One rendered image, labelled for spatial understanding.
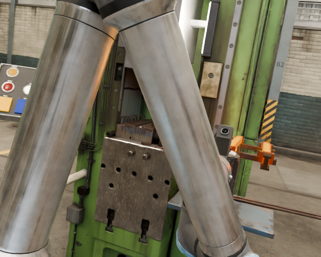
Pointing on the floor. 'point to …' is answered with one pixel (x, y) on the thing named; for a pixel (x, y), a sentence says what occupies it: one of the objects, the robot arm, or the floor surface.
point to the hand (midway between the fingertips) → (228, 150)
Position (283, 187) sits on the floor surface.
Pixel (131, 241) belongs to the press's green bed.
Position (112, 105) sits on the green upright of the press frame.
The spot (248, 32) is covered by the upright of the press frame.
